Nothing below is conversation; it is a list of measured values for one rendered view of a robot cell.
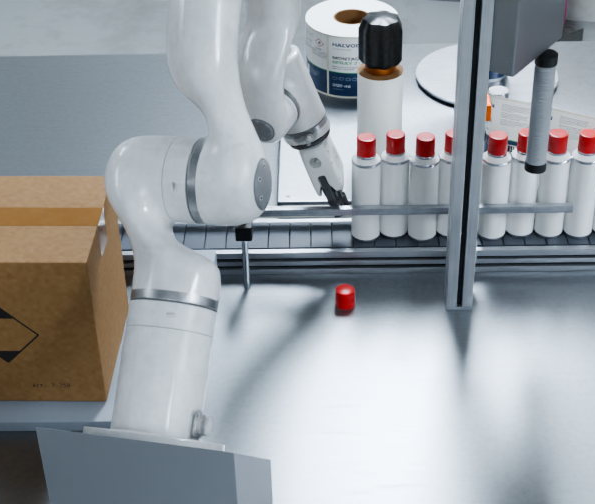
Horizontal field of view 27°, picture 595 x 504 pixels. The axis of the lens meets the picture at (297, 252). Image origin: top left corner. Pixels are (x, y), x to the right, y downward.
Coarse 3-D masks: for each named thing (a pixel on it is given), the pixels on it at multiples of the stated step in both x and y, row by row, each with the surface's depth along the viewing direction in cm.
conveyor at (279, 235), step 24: (120, 240) 228; (192, 240) 228; (216, 240) 227; (264, 240) 227; (288, 240) 227; (312, 240) 227; (336, 240) 227; (384, 240) 226; (408, 240) 226; (432, 240) 226; (480, 240) 226; (504, 240) 225; (528, 240) 225; (552, 240) 225; (576, 240) 225
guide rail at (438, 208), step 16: (272, 208) 221; (288, 208) 221; (304, 208) 220; (320, 208) 220; (336, 208) 220; (352, 208) 220; (368, 208) 220; (384, 208) 220; (400, 208) 220; (416, 208) 220; (432, 208) 220; (448, 208) 220; (480, 208) 220; (496, 208) 220; (512, 208) 220; (528, 208) 220; (544, 208) 219; (560, 208) 219
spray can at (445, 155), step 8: (448, 136) 216; (448, 144) 216; (440, 152) 219; (448, 152) 217; (440, 160) 219; (448, 160) 217; (440, 168) 219; (448, 168) 218; (440, 176) 220; (448, 176) 219; (440, 184) 221; (448, 184) 220; (440, 192) 222; (448, 192) 221; (440, 200) 223; (448, 200) 222; (440, 216) 225; (440, 224) 225; (440, 232) 226
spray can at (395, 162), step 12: (396, 132) 217; (396, 144) 216; (384, 156) 218; (396, 156) 218; (408, 156) 219; (384, 168) 219; (396, 168) 218; (408, 168) 219; (384, 180) 220; (396, 180) 219; (408, 180) 221; (384, 192) 222; (396, 192) 221; (408, 192) 223; (384, 204) 223; (396, 204) 222; (384, 216) 224; (396, 216) 224; (384, 228) 226; (396, 228) 225
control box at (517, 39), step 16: (496, 0) 184; (512, 0) 183; (528, 0) 185; (544, 0) 189; (560, 0) 195; (496, 16) 186; (512, 16) 184; (528, 16) 186; (544, 16) 191; (560, 16) 197; (496, 32) 187; (512, 32) 186; (528, 32) 188; (544, 32) 194; (560, 32) 199; (496, 48) 189; (512, 48) 187; (528, 48) 190; (544, 48) 196; (496, 64) 190; (512, 64) 188; (528, 64) 193
